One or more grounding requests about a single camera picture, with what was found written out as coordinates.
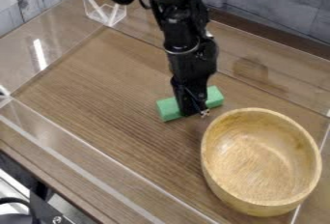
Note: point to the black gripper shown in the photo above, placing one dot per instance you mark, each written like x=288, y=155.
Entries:
x=192, y=64

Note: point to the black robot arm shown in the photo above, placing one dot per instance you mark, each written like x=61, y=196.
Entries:
x=181, y=19

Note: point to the wooden bowl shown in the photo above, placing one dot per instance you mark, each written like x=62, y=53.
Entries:
x=260, y=161

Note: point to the black metal table clamp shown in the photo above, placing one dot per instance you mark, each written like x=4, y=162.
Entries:
x=52, y=209

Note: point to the clear acrylic corner bracket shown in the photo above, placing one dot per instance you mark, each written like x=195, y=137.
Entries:
x=105, y=14

